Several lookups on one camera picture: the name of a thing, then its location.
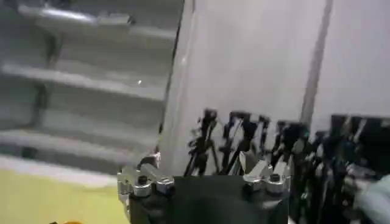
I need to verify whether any white open shelf unit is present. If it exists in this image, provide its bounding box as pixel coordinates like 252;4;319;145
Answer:
0;0;185;177

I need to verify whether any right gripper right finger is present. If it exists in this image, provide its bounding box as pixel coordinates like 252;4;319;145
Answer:
239;151;293;196

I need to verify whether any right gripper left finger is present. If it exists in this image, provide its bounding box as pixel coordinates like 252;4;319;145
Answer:
117;151;176;202

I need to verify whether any yellow-green cloth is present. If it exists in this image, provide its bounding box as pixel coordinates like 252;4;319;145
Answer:
0;169;132;224

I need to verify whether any dark grey leaning pole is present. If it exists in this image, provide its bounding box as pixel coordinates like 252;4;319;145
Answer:
300;0;333;124

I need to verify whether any black camera tripod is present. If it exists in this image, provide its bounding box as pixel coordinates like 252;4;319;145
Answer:
183;108;221;177
221;111;272;176
315;114;390;224

